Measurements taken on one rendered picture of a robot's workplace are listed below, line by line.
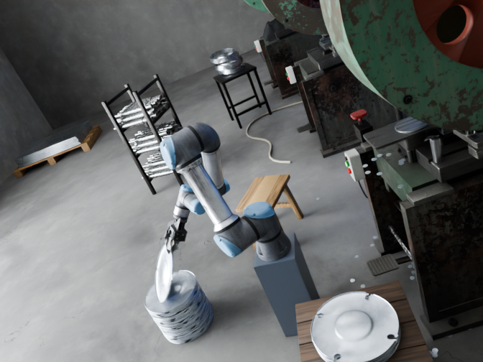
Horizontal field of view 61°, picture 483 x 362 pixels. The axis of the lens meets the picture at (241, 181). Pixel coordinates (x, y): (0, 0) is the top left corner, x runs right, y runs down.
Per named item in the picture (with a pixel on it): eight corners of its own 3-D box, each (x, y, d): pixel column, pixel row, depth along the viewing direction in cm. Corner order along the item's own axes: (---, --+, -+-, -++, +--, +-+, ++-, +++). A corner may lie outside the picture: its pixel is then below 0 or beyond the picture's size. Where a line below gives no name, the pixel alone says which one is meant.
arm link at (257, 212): (286, 228, 170) (276, 202, 163) (261, 246, 165) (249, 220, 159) (269, 219, 180) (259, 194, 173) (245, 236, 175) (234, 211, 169)
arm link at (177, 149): (264, 240, 163) (191, 121, 156) (234, 263, 158) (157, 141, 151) (252, 239, 174) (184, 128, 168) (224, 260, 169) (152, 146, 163)
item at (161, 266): (169, 308, 194) (167, 308, 194) (153, 296, 220) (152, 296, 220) (177, 246, 197) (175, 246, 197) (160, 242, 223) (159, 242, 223)
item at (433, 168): (440, 182, 143) (438, 168, 140) (389, 136, 183) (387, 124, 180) (527, 152, 140) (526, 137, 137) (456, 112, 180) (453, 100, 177)
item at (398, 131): (382, 177, 158) (374, 146, 152) (369, 161, 170) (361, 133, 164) (445, 154, 155) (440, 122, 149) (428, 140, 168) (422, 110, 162)
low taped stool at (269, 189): (272, 217, 281) (255, 177, 266) (305, 215, 269) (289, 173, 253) (254, 251, 256) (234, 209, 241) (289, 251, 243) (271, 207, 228)
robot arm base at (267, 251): (256, 264, 172) (248, 246, 168) (259, 241, 185) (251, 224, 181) (291, 256, 169) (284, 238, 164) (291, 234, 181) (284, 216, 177)
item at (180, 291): (188, 309, 197) (187, 307, 197) (137, 317, 205) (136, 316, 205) (201, 266, 221) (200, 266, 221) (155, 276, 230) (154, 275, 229)
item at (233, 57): (239, 129, 444) (211, 59, 408) (229, 119, 484) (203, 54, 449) (272, 113, 448) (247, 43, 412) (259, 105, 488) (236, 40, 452)
